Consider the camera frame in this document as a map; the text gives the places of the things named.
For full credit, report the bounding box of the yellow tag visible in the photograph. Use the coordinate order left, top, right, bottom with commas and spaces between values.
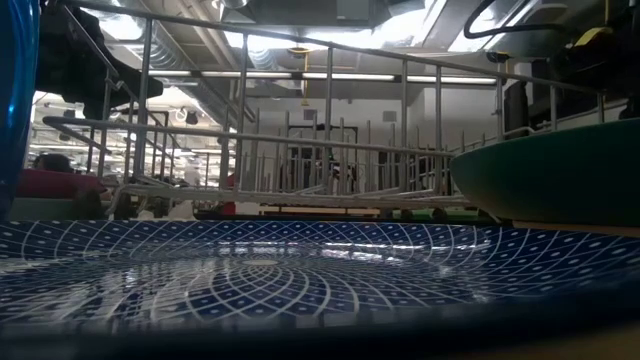
573, 26, 614, 49

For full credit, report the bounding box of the ceiling light strip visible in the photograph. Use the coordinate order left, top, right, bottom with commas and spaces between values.
147, 69, 499, 85

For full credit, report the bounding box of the person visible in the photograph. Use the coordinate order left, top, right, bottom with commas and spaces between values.
32, 152, 76, 174

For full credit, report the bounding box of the dark green plate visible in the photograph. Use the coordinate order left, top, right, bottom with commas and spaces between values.
449, 117, 640, 229

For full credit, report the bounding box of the black frame post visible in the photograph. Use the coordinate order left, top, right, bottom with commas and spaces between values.
503, 79, 530, 139

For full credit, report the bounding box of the yellow ceiling cord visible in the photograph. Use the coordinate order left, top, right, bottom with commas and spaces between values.
287, 46, 314, 107

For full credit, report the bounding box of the blue patterned plate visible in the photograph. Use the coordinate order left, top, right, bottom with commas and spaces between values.
0, 219, 640, 341

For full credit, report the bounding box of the blue dish soap bottle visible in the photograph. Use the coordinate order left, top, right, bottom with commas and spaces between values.
0, 0, 41, 221

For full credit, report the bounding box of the grey wire dish rack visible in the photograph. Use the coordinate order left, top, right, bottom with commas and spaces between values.
42, 0, 626, 211

